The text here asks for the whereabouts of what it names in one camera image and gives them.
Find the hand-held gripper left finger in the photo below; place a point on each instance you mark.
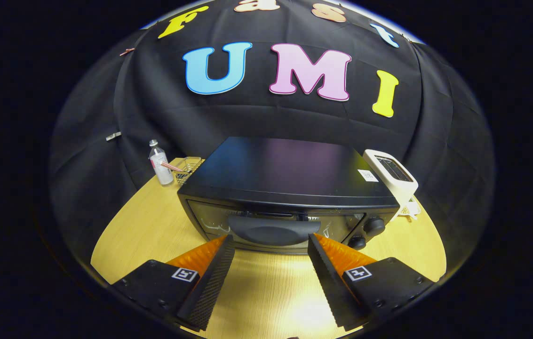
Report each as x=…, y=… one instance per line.
x=210, y=287

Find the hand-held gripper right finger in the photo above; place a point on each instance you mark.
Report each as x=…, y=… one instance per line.
x=334, y=287

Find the black toaster oven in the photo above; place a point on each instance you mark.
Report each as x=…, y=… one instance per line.
x=285, y=169

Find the white slot toaster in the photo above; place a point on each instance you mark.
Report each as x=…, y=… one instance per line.
x=405, y=190

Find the small clear plastic bottle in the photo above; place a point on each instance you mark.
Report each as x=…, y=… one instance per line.
x=159, y=172

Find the red striped straw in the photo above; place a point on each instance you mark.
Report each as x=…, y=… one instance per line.
x=171, y=166

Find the silver metal clip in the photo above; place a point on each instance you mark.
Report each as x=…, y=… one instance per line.
x=113, y=136

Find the black backdrop cloth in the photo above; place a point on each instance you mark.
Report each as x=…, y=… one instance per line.
x=271, y=117

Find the pink metal clip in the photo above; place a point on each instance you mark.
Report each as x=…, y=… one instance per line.
x=127, y=51

